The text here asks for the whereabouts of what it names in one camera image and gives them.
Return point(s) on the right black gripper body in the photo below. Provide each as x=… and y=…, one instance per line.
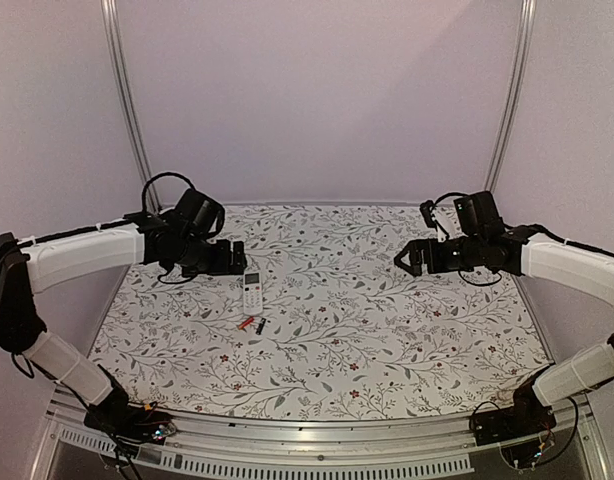
x=427, y=256

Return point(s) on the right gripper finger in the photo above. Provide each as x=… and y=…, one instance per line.
x=416, y=267
x=414, y=250

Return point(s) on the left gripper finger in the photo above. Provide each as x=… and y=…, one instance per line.
x=238, y=249
x=237, y=266

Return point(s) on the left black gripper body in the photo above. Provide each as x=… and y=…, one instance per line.
x=204, y=262

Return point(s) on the white remote control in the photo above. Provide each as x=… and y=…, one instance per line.
x=252, y=293

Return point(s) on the red orange battery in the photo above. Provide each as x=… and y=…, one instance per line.
x=246, y=323

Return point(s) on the black battery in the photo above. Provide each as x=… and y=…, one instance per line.
x=261, y=326

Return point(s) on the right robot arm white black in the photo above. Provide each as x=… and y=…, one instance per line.
x=525, y=250

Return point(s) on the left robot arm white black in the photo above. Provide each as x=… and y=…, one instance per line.
x=184, y=236

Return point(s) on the floral patterned table mat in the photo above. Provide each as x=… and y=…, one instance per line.
x=348, y=335

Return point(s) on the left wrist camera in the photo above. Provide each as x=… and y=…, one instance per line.
x=200, y=215

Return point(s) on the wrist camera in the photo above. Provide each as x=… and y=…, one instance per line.
x=478, y=215
x=200, y=215

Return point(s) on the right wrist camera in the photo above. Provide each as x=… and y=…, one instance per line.
x=478, y=215

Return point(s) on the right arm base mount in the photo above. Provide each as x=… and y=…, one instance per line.
x=522, y=433

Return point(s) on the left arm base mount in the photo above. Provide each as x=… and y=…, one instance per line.
x=137, y=424

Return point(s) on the front aluminium rail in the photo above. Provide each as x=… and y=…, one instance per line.
x=215, y=447

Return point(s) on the right aluminium frame post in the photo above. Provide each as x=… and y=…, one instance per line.
x=514, y=91

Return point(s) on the aluminium frame post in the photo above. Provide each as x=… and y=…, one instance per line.
x=121, y=76
x=514, y=91

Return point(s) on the left aluminium frame post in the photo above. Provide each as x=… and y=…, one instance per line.
x=121, y=76

